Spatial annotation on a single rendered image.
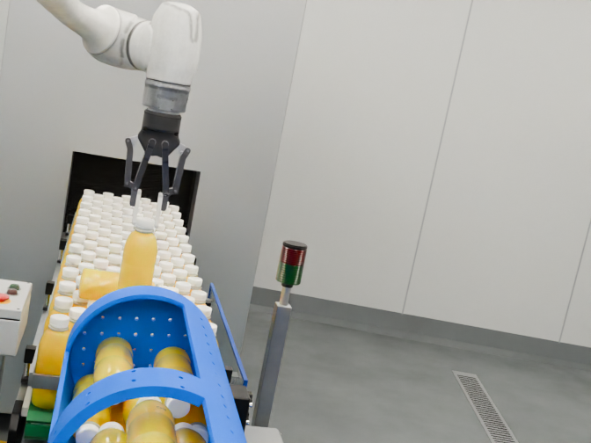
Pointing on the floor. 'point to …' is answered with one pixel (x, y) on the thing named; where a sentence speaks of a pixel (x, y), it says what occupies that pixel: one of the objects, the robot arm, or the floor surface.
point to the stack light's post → (271, 365)
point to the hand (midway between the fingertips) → (147, 208)
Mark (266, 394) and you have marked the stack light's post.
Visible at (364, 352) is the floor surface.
